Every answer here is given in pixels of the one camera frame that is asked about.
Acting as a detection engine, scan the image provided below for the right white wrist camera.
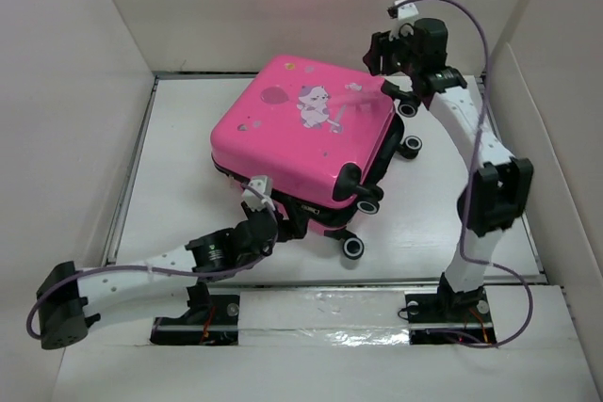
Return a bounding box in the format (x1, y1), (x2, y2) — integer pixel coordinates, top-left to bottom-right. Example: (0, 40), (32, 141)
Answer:
(387, 0), (419, 24)

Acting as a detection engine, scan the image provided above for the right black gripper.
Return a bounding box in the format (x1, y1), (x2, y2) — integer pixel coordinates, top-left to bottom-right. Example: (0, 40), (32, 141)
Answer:
(366, 22), (422, 76)

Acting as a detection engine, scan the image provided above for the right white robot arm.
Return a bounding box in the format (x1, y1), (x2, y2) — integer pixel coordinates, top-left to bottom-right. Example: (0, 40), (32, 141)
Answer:
(363, 18), (534, 320)

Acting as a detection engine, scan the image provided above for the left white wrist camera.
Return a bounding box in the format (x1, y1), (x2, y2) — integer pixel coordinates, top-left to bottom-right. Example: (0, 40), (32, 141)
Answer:
(241, 175), (275, 212)

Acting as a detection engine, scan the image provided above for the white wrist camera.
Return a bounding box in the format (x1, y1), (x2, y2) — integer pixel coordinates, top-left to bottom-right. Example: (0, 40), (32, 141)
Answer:
(241, 175), (275, 212)
(387, 0), (419, 24)

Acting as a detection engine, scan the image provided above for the pink hard-shell suitcase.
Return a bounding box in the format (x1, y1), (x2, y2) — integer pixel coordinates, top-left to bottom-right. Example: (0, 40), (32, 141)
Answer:
(210, 55), (422, 260)

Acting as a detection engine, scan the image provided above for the metal base rail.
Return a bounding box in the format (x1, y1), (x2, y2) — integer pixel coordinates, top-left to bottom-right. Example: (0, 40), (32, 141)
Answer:
(150, 288), (497, 347)

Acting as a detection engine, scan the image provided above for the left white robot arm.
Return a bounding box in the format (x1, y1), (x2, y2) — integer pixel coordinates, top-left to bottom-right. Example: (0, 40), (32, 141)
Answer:
(26, 201), (310, 350)

